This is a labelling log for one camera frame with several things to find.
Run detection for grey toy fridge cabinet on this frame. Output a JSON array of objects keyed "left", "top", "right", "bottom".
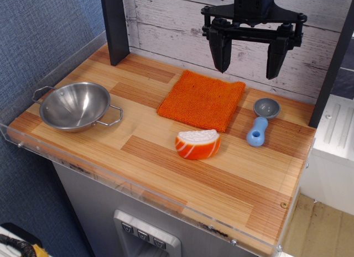
[{"left": 54, "top": 164, "right": 253, "bottom": 256}]

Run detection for black yellow object bottom-left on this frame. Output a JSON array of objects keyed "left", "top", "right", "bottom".
[{"left": 1, "top": 223, "right": 50, "bottom": 256}]

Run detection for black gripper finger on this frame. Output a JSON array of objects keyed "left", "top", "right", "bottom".
[
  {"left": 266, "top": 37, "right": 289, "bottom": 80},
  {"left": 208, "top": 28, "right": 232, "bottom": 73}
]

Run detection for stainless steel two-handled bowl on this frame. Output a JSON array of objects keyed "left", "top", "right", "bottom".
[{"left": 32, "top": 82, "right": 123, "bottom": 132}]

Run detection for orange salmon sushi toy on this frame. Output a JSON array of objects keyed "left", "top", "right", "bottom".
[{"left": 175, "top": 129, "right": 221, "bottom": 160}]

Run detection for dark grey right post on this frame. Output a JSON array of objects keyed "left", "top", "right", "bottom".
[{"left": 308, "top": 0, "right": 353, "bottom": 128}]

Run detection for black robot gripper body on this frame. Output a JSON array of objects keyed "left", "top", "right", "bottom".
[{"left": 201, "top": 0, "right": 307, "bottom": 49}]

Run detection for dark grey left post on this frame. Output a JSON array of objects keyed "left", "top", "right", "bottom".
[{"left": 101, "top": 0, "right": 130, "bottom": 66}]

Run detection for orange knitted cloth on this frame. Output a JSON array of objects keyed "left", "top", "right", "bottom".
[{"left": 157, "top": 70, "right": 246, "bottom": 132}]

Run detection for dark grey post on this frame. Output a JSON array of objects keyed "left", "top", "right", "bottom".
[
  {"left": 101, "top": 0, "right": 130, "bottom": 66},
  {"left": 308, "top": 0, "right": 353, "bottom": 128}
]

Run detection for blue grey toy scoop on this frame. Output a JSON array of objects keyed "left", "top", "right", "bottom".
[{"left": 246, "top": 98, "right": 281, "bottom": 147}]

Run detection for white side cabinet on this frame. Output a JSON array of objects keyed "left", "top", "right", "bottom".
[{"left": 299, "top": 95, "right": 353, "bottom": 214}]

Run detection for clear acrylic table guard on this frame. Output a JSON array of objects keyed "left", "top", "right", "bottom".
[{"left": 0, "top": 33, "right": 316, "bottom": 255}]

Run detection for silver dispenser button panel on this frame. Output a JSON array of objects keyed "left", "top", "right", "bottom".
[{"left": 113, "top": 209, "right": 182, "bottom": 256}]

